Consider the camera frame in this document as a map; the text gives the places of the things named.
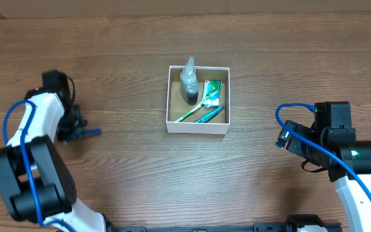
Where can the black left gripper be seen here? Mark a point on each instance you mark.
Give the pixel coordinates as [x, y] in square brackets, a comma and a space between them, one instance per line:
[65, 136]

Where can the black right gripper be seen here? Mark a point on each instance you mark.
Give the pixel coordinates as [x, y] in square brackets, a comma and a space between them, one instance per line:
[294, 146]

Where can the blue disposable razor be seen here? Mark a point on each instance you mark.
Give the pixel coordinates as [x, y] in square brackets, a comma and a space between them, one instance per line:
[96, 131]

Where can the teal toothpaste tube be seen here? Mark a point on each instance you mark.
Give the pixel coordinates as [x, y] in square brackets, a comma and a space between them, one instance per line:
[210, 115]

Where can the green soap packet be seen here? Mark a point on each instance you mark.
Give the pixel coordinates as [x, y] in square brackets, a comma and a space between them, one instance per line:
[211, 86]

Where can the green toothbrush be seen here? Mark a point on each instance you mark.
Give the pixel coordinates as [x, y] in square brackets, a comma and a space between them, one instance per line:
[210, 96]

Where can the clear plastic bottle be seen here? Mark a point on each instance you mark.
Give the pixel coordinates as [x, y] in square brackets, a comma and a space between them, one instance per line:
[189, 82]

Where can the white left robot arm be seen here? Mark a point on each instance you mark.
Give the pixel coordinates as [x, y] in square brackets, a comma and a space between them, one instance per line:
[35, 184]

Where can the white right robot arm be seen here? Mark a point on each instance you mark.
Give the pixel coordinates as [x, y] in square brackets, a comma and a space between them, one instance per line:
[331, 145]

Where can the white cardboard box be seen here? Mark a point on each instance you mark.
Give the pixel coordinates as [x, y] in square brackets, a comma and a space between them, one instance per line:
[177, 106]

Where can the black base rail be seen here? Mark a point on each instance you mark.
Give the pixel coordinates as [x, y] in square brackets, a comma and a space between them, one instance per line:
[293, 223]

